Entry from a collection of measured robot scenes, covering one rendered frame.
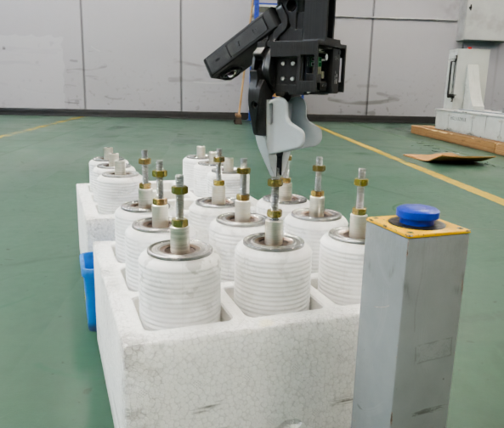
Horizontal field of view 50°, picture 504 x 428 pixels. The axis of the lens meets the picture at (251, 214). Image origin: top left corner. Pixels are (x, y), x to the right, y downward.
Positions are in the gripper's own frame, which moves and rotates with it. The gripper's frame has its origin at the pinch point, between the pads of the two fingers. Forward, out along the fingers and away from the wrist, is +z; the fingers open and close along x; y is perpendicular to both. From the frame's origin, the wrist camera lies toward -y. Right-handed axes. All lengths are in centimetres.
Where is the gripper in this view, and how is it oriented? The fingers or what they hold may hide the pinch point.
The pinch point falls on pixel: (271, 164)
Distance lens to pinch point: 65.1
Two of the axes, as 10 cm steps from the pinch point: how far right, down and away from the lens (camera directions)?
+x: 5.6, -1.8, 8.1
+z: -0.2, 9.7, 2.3
